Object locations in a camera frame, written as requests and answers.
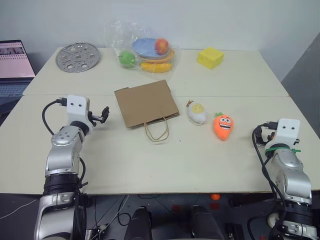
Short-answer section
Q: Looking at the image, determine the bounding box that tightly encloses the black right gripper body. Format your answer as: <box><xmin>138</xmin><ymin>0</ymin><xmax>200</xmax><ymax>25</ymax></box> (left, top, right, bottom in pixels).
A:
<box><xmin>257</xmin><ymin>128</ymin><xmax>275</xmax><ymax>146</ymax></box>

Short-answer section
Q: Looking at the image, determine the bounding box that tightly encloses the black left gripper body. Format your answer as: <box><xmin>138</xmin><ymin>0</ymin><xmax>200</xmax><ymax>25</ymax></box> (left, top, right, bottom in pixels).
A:
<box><xmin>87</xmin><ymin>111</ymin><xmax>105</xmax><ymax>125</ymax></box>

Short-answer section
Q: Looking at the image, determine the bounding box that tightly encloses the brown paper bag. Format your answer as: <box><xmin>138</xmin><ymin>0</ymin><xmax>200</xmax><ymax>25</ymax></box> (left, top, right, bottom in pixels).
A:
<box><xmin>114</xmin><ymin>79</ymin><xmax>181</xmax><ymax>145</ymax></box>

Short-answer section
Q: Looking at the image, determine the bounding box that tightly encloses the clear plastic bag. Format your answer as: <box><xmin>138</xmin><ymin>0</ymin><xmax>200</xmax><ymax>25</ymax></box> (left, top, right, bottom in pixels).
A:
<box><xmin>103</xmin><ymin>19</ymin><xmax>181</xmax><ymax>80</ymax></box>

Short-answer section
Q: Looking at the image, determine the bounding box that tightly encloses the green zip tie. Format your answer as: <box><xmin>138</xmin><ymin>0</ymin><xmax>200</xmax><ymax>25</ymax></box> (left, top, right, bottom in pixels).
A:
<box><xmin>264</xmin><ymin>146</ymin><xmax>302</xmax><ymax>154</ymax></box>

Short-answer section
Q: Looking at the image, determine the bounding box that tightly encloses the orange carrot plush toy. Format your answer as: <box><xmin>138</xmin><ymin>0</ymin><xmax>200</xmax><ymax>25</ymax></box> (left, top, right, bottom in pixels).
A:
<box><xmin>212</xmin><ymin>111</ymin><xmax>235</xmax><ymax>142</ymax></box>

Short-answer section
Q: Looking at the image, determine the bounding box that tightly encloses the green toy apple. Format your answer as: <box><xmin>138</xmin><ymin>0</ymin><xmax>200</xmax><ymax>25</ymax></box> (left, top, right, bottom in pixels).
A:
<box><xmin>118</xmin><ymin>50</ymin><xmax>137</xmax><ymax>69</ymax></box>

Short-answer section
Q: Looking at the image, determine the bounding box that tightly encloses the perforated round metal plate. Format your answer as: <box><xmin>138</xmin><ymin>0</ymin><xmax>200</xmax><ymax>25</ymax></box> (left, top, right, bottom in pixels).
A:
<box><xmin>55</xmin><ymin>42</ymin><xmax>101</xmax><ymax>74</ymax></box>

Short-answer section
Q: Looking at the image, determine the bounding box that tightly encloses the yellow toy banana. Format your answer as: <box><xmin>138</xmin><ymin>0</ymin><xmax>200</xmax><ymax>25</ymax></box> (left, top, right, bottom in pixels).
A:
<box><xmin>140</xmin><ymin>61</ymin><xmax>174</xmax><ymax>74</ymax></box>

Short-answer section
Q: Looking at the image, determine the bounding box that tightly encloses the white egg plush toy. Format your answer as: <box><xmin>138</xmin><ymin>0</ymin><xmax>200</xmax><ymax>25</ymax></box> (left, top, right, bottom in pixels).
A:
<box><xmin>185</xmin><ymin>99</ymin><xmax>208</xmax><ymax>127</ymax></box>

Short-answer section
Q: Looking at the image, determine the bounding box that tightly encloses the blue plastic plate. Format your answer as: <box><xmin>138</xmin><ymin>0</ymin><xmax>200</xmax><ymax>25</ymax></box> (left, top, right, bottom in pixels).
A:
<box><xmin>131</xmin><ymin>37</ymin><xmax>170</xmax><ymax>60</ymax></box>

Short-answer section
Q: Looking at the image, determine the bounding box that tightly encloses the orange plastic plate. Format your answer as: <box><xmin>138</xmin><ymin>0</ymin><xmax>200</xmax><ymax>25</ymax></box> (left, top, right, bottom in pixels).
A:
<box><xmin>136</xmin><ymin>47</ymin><xmax>175</xmax><ymax>64</ymax></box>

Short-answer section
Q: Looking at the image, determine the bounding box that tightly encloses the red toy apple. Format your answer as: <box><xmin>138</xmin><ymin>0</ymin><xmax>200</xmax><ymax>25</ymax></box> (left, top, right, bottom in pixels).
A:
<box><xmin>154</xmin><ymin>37</ymin><xmax>170</xmax><ymax>56</ymax></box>

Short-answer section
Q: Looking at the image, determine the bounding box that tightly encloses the yellow cheese block toy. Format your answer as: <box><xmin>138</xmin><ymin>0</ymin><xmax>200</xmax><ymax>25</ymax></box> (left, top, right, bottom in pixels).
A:
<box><xmin>196</xmin><ymin>47</ymin><xmax>225</xmax><ymax>70</ymax></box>

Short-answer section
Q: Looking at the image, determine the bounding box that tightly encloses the open laptop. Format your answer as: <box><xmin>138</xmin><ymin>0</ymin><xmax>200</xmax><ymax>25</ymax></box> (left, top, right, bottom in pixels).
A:
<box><xmin>0</xmin><ymin>39</ymin><xmax>37</xmax><ymax>115</ymax></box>

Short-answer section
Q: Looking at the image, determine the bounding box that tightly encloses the dark rounded shape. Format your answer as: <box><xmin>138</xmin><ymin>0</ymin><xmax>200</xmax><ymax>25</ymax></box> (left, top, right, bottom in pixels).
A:
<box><xmin>124</xmin><ymin>205</ymin><xmax>154</xmax><ymax>240</ymax></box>
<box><xmin>190</xmin><ymin>204</ymin><xmax>225</xmax><ymax>240</ymax></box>

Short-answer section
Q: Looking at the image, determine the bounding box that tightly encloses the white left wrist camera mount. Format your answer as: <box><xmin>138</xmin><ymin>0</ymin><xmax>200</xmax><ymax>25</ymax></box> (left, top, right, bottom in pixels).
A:
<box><xmin>66</xmin><ymin>94</ymin><xmax>91</xmax><ymax>127</ymax></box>

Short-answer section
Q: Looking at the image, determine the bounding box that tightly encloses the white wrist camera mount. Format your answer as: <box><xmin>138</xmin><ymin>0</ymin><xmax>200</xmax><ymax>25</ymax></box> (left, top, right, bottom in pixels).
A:
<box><xmin>264</xmin><ymin>118</ymin><xmax>301</xmax><ymax>151</ymax></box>
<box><xmin>66</xmin><ymin>94</ymin><xmax>91</xmax><ymax>127</ymax></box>

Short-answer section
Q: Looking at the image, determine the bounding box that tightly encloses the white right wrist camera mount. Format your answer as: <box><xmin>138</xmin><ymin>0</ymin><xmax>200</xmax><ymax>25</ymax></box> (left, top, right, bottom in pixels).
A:
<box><xmin>264</xmin><ymin>118</ymin><xmax>301</xmax><ymax>151</ymax></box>

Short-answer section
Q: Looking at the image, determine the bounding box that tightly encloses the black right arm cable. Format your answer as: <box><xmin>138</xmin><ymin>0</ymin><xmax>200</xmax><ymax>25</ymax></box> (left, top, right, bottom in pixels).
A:
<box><xmin>251</xmin><ymin>120</ymin><xmax>288</xmax><ymax>226</ymax></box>

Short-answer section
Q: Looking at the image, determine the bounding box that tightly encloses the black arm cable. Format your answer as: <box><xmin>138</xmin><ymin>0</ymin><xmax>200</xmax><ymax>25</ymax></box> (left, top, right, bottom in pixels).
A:
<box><xmin>251</xmin><ymin>120</ymin><xmax>288</xmax><ymax>226</ymax></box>
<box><xmin>41</xmin><ymin>98</ymin><xmax>67</xmax><ymax>136</ymax></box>

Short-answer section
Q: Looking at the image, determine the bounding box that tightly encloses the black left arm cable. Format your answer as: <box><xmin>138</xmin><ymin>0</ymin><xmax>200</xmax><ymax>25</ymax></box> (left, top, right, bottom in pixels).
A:
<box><xmin>41</xmin><ymin>98</ymin><xmax>67</xmax><ymax>136</ymax></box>

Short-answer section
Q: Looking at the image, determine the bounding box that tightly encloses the white floor cable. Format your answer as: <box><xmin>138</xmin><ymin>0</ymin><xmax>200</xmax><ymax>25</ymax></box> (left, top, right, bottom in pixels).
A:
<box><xmin>0</xmin><ymin>198</ymin><xmax>39</xmax><ymax>219</ymax></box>

